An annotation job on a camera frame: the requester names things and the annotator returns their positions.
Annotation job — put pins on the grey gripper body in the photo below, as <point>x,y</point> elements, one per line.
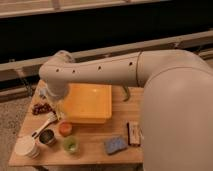
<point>53,99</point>

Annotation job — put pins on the yellow banana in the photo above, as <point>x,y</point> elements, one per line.
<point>59,113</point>

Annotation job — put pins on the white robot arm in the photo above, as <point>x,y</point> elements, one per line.
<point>177,105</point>

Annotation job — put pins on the green plastic cup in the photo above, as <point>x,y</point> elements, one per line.
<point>70,144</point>

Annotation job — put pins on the blue crumpled cloth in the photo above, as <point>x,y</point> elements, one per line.
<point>42,93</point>

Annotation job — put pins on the purple toy grapes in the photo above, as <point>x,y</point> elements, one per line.
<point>41,108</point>

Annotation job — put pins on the yellow plastic bin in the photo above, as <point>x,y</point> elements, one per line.
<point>88,103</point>

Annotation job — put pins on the orange toy fruit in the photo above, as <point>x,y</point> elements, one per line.
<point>65,129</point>

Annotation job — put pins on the white stacked bowls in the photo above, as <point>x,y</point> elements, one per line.
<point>26,146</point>

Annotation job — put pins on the blue sponge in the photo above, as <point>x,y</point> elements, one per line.
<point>114,145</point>

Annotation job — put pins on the wooden table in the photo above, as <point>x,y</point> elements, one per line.
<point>91,138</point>

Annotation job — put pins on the brown chocolate bar box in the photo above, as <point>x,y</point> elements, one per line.
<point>134,138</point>

